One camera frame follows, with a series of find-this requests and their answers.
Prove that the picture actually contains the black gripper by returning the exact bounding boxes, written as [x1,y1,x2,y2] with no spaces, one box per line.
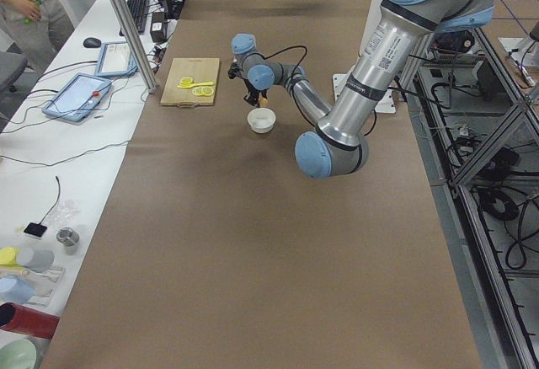
[227,61,267,106]

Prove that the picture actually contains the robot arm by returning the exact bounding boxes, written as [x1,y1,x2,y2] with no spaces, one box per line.
[231,0,494,179]

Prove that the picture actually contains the black power adapter box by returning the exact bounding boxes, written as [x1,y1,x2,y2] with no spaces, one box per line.
[150,12,168,44]

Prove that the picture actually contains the white bowl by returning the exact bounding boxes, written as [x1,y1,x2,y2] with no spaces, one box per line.
[247,108,276,134]

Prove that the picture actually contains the yellow plastic knife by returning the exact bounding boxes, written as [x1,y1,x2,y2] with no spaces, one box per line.
[189,81,215,88]

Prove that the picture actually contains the wooden cutting board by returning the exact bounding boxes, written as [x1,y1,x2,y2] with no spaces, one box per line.
[160,57,221,108]

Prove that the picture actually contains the lemon slice near knife tip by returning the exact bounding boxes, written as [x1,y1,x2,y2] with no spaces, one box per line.
[179,77,194,88]

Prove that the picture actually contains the far blue teach pendant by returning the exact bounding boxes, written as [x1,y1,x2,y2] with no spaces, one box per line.
[94,41,137,78]

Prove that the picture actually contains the blue teach pendant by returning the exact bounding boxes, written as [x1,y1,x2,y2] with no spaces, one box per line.
[41,73,112,123]
[94,41,137,78]

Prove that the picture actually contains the black keyboard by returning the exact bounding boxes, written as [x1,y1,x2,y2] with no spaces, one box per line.
[126,0,149,35]

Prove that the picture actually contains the black computer mouse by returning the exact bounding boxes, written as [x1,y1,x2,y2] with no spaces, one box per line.
[83,37,102,49]

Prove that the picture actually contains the near blue teach pendant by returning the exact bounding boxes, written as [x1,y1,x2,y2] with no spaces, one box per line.
[41,73,112,123]

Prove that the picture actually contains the person in yellow shirt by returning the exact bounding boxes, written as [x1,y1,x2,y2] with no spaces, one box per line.
[1,0,74,76]

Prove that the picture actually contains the small metal cylinder cup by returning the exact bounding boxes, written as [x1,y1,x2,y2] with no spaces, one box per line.
[56,227,80,255]

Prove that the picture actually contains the small black square pad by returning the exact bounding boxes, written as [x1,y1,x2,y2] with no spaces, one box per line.
[24,222,47,238]

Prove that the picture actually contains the grey plastic cup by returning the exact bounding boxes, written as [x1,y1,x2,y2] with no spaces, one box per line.
[16,248,55,272]

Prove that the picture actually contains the clear dish rack tray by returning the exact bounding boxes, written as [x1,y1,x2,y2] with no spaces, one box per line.
[22,266,65,307]

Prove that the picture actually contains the yellow plastic cup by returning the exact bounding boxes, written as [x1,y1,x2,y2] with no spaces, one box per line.
[0,247,19,266]

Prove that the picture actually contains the light blue cup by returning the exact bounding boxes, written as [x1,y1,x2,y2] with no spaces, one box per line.
[1,275,35,304]

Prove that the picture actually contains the red cylinder bottle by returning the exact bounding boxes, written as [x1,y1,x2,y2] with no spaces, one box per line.
[1,302,60,340]

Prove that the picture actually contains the light green bowl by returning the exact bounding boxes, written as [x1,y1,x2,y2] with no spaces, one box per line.
[1,340,38,369]

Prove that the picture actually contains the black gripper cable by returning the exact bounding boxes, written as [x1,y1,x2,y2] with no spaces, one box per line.
[259,45,307,88]

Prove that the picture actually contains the white camera pedestal column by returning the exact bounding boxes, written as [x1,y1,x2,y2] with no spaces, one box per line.
[332,73,398,115]

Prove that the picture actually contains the aluminium frame post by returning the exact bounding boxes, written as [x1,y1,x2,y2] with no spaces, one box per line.
[110,0,157,94]

